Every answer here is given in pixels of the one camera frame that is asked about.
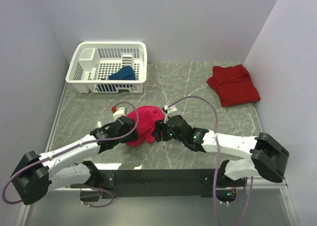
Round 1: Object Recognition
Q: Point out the blue t shirt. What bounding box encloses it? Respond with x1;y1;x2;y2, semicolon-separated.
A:
96;66;136;93

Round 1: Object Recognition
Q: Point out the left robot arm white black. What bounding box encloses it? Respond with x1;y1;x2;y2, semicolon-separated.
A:
12;116;138;205

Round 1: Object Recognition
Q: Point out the black base beam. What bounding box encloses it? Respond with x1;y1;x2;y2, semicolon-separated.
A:
84;169;215;198

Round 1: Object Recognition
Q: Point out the dark red folded t shirt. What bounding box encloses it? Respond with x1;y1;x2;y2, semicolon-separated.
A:
206;64;261;107

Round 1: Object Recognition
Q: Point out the pink t shirt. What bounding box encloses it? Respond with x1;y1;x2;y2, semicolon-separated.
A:
125;106;164;147

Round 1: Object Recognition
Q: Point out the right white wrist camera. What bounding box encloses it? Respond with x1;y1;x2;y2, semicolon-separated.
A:
162;105;177;117

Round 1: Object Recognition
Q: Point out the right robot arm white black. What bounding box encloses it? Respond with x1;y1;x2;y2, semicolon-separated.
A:
152;115;289;186

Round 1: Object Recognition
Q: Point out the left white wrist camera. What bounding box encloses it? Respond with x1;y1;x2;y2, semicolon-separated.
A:
111;106;127;121

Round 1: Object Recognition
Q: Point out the white plastic basket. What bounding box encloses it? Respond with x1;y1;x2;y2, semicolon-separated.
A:
65;42;148;94

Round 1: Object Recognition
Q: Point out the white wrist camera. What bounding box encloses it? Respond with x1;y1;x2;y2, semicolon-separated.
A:
162;105;177;117
111;106;127;121

